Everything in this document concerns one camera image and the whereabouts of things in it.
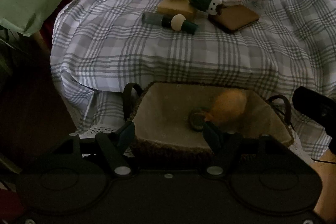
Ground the cream wooden egg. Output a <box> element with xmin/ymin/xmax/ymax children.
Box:
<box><xmin>171</xmin><ymin>14</ymin><xmax>186</xmax><ymax>31</ymax></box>

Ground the dark green marker pen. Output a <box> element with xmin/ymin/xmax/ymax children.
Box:
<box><xmin>141</xmin><ymin>12</ymin><xmax>172</xmax><ymax>29</ymax></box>

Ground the orange yellow plush toy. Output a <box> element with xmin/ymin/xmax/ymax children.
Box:
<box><xmin>209</xmin><ymin>89</ymin><xmax>248</xmax><ymax>134</ymax></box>

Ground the brown leather wallet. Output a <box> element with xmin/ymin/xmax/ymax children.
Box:
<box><xmin>208</xmin><ymin>5</ymin><xmax>260</xmax><ymax>34</ymax></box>

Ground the woven basket with fabric liner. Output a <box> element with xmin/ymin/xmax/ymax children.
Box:
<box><xmin>122</xmin><ymin>82</ymin><xmax>294</xmax><ymax>153</ymax></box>

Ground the tan cardboard box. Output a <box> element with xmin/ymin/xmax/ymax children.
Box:
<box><xmin>157</xmin><ymin>0</ymin><xmax>197</xmax><ymax>22</ymax></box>

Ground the dark green cylinder tube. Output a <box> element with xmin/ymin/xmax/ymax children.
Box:
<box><xmin>181</xmin><ymin>20</ymin><xmax>198</xmax><ymax>35</ymax></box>

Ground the green tape roll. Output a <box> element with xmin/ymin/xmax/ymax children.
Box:
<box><xmin>187</xmin><ymin>107</ymin><xmax>211</xmax><ymax>132</ymax></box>

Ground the grey white plaid cloth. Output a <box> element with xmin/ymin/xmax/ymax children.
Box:
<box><xmin>49</xmin><ymin>0</ymin><xmax>336</xmax><ymax>159</ymax></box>

